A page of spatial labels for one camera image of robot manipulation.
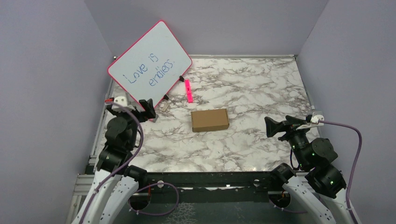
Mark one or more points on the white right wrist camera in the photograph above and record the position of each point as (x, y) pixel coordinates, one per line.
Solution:
(313, 120)

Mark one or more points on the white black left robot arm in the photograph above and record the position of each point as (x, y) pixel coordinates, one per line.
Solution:
(114, 173)

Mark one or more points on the pink marker pen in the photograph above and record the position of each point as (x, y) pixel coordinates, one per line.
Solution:
(188, 91)

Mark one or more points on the pink grey whiteboard eraser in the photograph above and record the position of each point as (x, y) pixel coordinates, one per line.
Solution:
(155, 118)

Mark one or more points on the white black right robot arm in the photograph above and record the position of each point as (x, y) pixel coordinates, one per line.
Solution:
(312, 179)

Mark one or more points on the pink-framed whiteboard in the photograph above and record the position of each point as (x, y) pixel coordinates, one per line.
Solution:
(152, 65)

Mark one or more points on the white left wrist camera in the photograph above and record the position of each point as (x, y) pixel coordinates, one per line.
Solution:
(119, 102)

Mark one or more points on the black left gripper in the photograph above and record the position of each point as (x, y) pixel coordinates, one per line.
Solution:
(147, 105)

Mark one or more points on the brown cardboard box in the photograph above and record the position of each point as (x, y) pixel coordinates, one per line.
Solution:
(209, 120)

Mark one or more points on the aluminium frame rail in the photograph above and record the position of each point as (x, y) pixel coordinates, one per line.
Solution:
(84, 182)

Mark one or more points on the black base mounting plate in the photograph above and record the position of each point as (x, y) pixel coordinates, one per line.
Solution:
(208, 187)

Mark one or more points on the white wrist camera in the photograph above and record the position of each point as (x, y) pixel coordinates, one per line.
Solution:
(313, 120)
(119, 102)

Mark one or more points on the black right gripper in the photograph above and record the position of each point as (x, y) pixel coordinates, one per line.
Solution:
(291, 124)

